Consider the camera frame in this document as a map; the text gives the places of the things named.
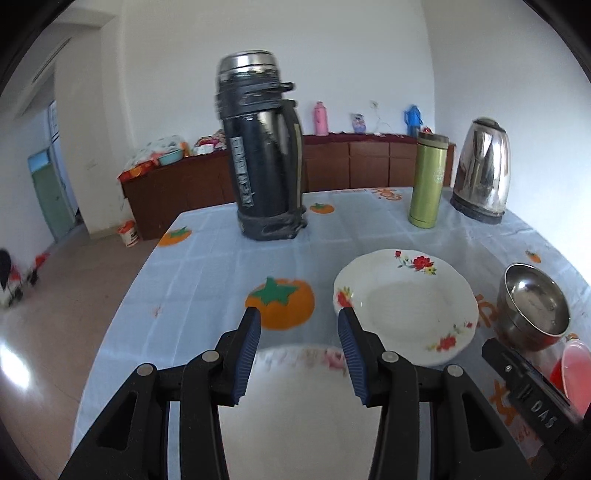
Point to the floral cloth pile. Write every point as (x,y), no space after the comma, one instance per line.
(207,142)

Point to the blue thermos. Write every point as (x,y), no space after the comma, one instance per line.
(413,122)

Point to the dark cloth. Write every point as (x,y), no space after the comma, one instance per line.
(7,272)

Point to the red plastic bag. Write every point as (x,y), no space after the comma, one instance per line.
(41,260)

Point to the teal plastic basin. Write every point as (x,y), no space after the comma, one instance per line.
(171,157)

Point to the pink plastic bowl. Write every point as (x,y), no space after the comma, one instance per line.
(577,374)

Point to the large black thermos flask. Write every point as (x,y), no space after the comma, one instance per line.
(258,152)

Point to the white plastic bucket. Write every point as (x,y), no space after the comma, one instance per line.
(129,235)

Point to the white floral plate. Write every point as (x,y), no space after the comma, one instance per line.
(406,300)
(300,415)

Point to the stainless steel bowl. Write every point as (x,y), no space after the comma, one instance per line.
(517,323)

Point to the dark red wooden cabinet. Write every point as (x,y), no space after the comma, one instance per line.
(194,184)

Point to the small floral container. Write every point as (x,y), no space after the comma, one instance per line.
(359,123)

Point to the white plastic bag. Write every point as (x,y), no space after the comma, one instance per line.
(147,152)

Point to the persimmon printed tablecloth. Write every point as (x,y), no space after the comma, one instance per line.
(207,277)

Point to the steel electric kettle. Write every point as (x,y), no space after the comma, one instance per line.
(480,166)

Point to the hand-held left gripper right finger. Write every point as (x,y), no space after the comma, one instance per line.
(351,355)

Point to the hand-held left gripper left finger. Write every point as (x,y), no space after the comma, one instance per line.
(249,355)

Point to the green thermos bottle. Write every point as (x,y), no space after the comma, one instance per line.
(427,184)

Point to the green door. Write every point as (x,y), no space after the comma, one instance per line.
(51,198)

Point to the pink thermos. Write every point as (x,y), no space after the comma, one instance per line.
(320,119)

